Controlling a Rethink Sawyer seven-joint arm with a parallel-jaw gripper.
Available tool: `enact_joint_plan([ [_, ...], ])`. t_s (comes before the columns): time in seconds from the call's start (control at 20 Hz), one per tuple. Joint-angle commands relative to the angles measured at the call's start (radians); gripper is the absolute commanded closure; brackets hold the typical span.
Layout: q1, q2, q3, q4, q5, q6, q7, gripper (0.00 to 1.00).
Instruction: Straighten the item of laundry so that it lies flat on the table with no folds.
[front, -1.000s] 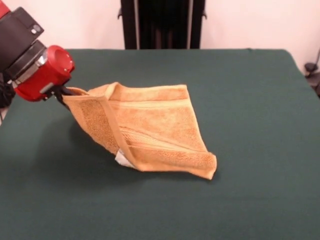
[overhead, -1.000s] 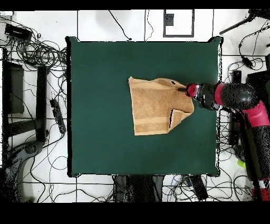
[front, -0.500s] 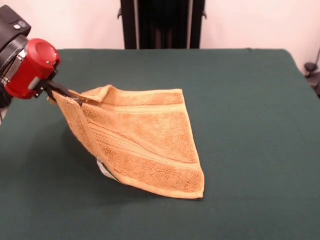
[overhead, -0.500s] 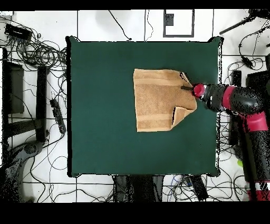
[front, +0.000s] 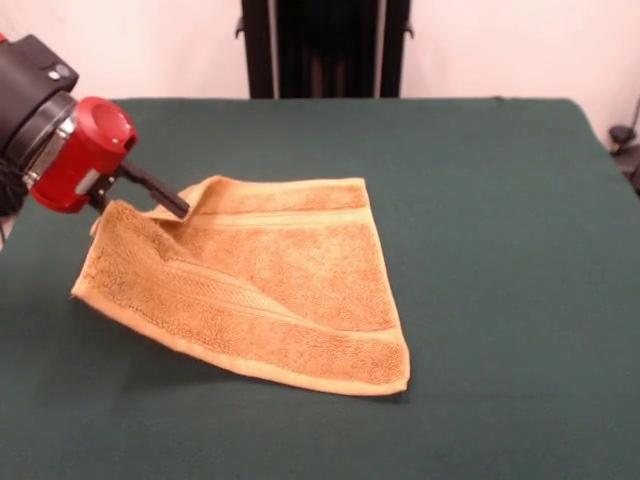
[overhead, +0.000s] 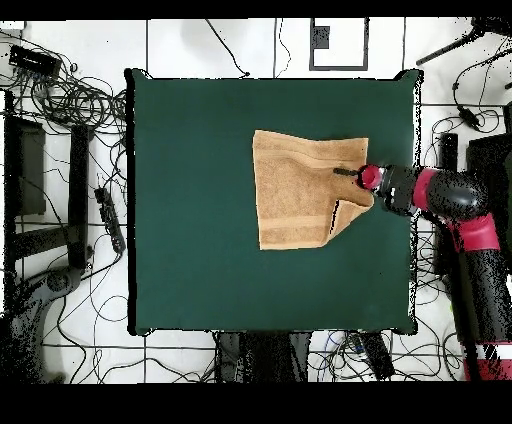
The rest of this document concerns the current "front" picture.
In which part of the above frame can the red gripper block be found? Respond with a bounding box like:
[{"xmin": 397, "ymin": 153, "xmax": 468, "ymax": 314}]
[{"xmin": 29, "ymin": 96, "xmax": 192, "ymax": 220}]

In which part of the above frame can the dark grey stand base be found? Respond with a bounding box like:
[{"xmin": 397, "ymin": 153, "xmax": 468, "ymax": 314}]
[{"xmin": 608, "ymin": 124, "xmax": 640, "ymax": 196}]

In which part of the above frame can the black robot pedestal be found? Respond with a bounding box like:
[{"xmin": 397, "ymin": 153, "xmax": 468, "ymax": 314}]
[{"xmin": 234, "ymin": 0, "xmax": 416, "ymax": 100}]

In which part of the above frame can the dark green table cloth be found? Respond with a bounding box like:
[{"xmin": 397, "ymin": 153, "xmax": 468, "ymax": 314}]
[{"xmin": 0, "ymin": 97, "xmax": 640, "ymax": 480}]

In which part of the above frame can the tan terry towel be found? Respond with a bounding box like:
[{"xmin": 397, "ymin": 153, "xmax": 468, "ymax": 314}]
[{"xmin": 69, "ymin": 174, "xmax": 414, "ymax": 397}]

